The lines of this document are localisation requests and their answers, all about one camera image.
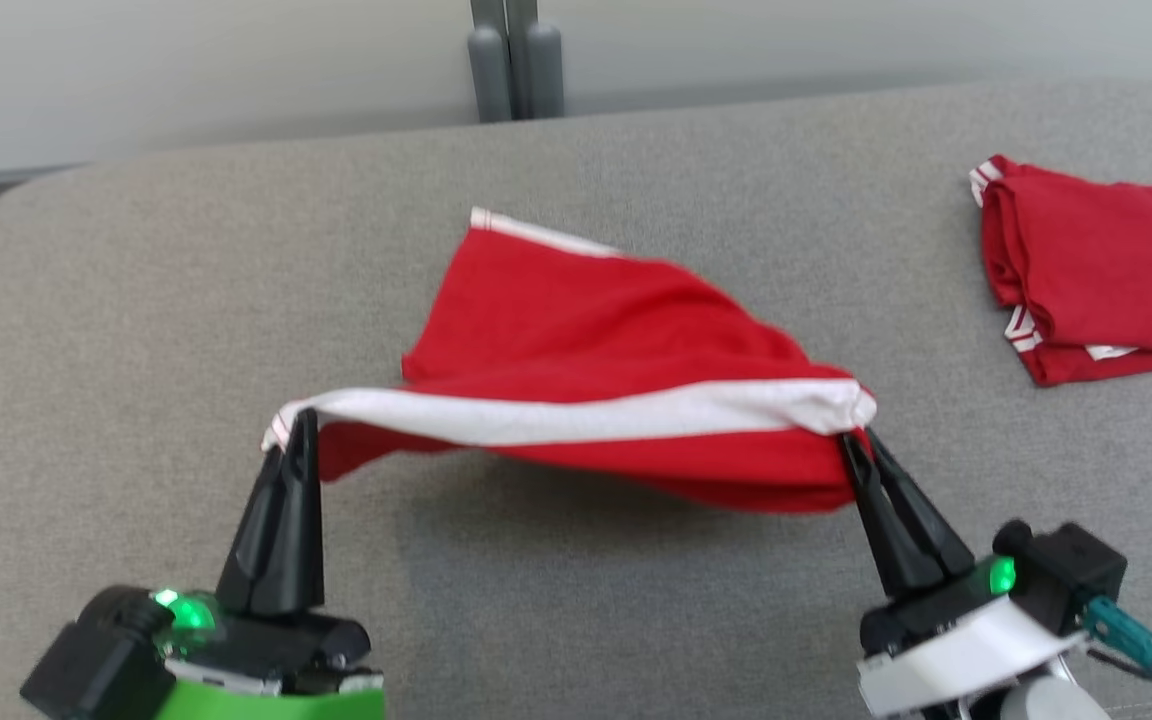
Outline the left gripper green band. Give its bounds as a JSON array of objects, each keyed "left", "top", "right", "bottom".
[{"left": 156, "top": 408, "right": 387, "bottom": 720}]

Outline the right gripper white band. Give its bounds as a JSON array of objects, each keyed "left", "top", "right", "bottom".
[{"left": 839, "top": 430, "right": 1087, "bottom": 719}]

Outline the red basketball jersey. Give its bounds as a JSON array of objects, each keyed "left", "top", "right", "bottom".
[{"left": 969, "top": 153, "right": 1152, "bottom": 388}]

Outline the red shorts white stripe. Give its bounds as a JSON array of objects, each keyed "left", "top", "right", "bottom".
[{"left": 261, "top": 207, "right": 879, "bottom": 516}]

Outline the teal right cable connector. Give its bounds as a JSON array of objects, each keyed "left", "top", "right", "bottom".
[{"left": 1081, "top": 595, "right": 1152, "bottom": 688}]

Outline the grey floor rail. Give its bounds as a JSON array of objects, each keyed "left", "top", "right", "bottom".
[{"left": 0, "top": 163, "right": 87, "bottom": 191}]

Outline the grey metal partition post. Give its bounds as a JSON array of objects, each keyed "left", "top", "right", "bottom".
[
  {"left": 506, "top": 0, "right": 565, "bottom": 121},
  {"left": 469, "top": 0, "right": 515, "bottom": 124}
]

